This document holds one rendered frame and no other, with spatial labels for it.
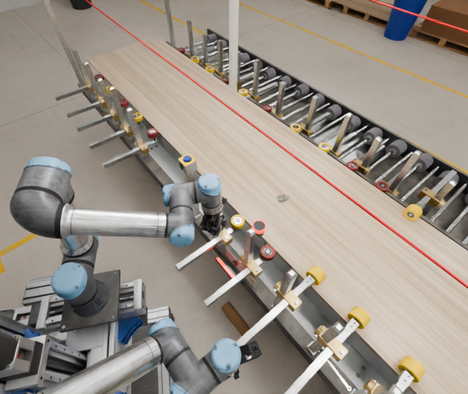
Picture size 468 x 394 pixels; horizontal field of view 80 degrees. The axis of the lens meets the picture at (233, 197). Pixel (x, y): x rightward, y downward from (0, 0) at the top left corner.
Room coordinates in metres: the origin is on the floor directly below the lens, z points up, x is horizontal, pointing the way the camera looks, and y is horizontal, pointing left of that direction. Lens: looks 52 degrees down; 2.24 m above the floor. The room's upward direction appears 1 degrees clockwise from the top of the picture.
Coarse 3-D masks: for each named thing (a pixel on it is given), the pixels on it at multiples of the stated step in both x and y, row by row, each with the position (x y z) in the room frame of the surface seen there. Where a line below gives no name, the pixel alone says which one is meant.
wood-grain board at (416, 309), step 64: (128, 64) 2.64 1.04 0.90; (192, 64) 2.67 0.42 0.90; (192, 128) 1.69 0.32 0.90; (256, 192) 1.08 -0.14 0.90; (320, 192) 1.09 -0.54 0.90; (320, 256) 0.65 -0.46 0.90; (384, 256) 0.66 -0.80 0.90; (448, 256) 0.67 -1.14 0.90; (384, 320) 0.35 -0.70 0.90; (448, 320) 0.35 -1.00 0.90; (448, 384) 0.11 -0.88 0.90
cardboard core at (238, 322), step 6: (222, 306) 0.64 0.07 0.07; (228, 306) 0.63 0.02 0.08; (228, 312) 0.59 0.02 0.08; (234, 312) 0.60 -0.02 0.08; (234, 318) 0.55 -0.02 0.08; (240, 318) 0.55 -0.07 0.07; (234, 324) 0.51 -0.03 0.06; (240, 324) 0.51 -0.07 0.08; (246, 324) 0.51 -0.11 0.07; (240, 330) 0.47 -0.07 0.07; (246, 330) 0.47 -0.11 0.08
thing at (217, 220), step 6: (204, 216) 0.56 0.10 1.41; (210, 216) 0.57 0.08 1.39; (216, 216) 0.56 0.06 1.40; (222, 216) 0.60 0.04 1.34; (204, 222) 0.55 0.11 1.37; (210, 222) 0.57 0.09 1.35; (216, 222) 0.57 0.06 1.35; (222, 222) 0.59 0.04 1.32; (204, 228) 0.56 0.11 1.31; (210, 228) 0.54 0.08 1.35; (216, 228) 0.54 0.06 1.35; (216, 234) 0.54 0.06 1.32
